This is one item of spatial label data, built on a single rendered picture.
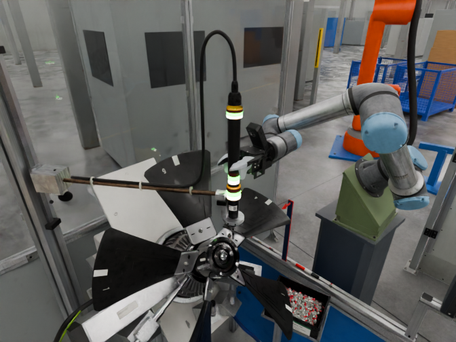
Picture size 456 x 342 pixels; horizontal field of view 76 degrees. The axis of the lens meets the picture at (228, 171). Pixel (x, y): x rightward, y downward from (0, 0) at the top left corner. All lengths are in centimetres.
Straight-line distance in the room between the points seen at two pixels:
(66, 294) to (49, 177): 57
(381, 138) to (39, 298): 152
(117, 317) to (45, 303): 76
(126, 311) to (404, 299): 217
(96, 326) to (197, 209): 42
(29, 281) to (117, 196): 63
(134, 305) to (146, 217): 32
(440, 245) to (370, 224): 143
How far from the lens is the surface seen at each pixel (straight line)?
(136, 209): 113
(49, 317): 175
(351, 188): 138
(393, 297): 270
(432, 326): 265
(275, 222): 110
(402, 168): 114
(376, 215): 142
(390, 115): 95
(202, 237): 97
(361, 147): 472
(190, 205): 96
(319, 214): 153
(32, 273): 157
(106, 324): 97
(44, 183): 114
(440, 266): 291
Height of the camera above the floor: 186
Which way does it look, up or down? 28 degrees down
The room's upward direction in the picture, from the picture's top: straight up
